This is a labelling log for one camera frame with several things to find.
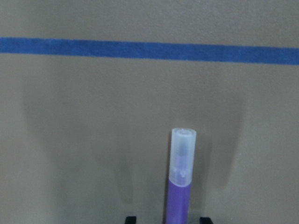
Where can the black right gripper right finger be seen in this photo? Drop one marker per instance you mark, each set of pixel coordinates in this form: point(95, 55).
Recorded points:
point(205, 220)

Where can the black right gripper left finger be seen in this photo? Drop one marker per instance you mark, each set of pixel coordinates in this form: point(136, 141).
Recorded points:
point(130, 220)

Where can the purple highlighter pen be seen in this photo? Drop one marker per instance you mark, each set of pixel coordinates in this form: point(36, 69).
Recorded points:
point(183, 141)

